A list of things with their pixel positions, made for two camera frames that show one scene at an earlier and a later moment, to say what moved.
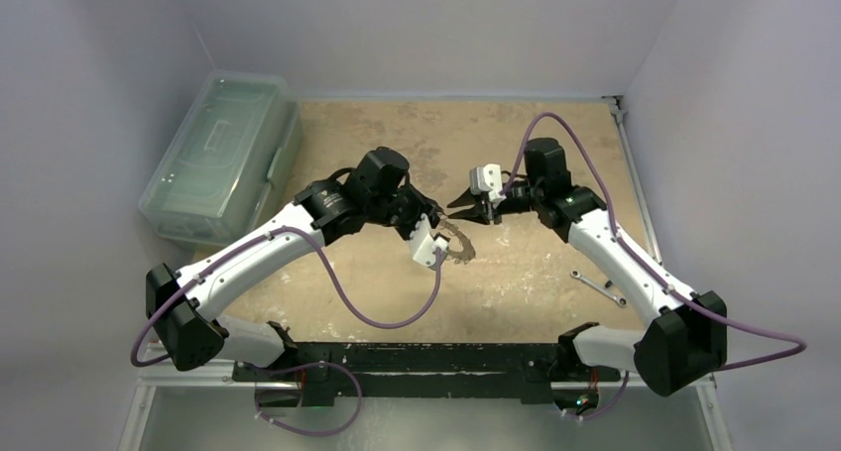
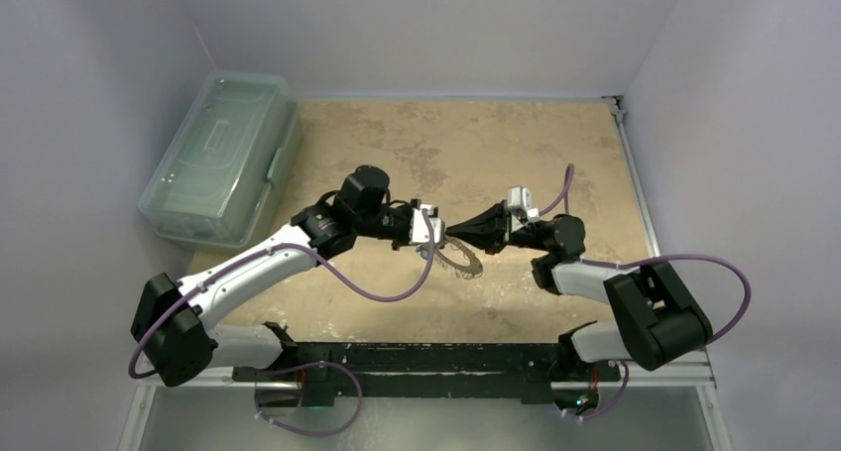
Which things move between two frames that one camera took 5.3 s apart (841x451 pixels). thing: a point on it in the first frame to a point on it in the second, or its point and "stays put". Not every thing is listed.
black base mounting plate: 461,370 stays put
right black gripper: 487,208 to 502,230
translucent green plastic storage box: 232,167 stays put
